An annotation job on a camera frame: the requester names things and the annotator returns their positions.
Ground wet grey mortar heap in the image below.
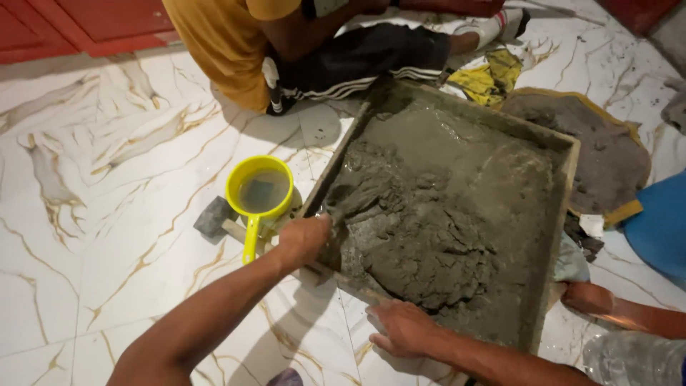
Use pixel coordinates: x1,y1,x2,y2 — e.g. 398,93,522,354
324,140,504,314

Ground yellow plastic bag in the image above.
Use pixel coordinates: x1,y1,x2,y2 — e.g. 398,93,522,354
446,49,524,108

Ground person's left hand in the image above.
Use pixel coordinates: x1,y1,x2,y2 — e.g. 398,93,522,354
276,213,334,269

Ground mortar-covered trowel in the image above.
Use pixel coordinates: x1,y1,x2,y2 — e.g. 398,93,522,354
316,185,388,274

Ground brown wooden handle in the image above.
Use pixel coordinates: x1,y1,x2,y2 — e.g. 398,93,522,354
560,281,686,341

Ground wooden mortar tray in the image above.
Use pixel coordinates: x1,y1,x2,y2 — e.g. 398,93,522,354
294,78,582,356

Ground dark sponge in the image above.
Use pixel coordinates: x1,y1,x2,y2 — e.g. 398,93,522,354
248,179,275,208

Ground white paper scrap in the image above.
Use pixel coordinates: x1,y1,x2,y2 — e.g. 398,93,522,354
578,214,606,239

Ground grey-green plastic bag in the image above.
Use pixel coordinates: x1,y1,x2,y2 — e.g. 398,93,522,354
553,235,591,283

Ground purple cloth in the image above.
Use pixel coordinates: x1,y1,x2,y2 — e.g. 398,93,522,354
266,368,304,386

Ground clear plastic bottle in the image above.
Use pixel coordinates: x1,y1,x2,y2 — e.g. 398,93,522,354
582,331,686,386

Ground sack with grey cement powder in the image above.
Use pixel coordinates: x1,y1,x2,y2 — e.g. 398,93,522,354
500,88,652,229

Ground red wooden door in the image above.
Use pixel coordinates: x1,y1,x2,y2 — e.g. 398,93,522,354
0,0,181,65

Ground white striped sock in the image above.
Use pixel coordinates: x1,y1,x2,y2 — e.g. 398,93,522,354
453,8,531,50

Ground grey rubber mallet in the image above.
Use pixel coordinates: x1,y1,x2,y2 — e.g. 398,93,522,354
193,196,272,256

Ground blue plastic bucket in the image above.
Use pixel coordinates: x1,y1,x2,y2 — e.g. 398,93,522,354
621,170,686,291

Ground red wooden panel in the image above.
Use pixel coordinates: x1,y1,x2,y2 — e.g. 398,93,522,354
596,0,682,36

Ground yellow plastic water scoop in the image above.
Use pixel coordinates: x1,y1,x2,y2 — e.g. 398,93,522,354
224,155,295,266

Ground person's right hand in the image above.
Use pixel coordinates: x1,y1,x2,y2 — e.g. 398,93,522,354
366,299,447,359

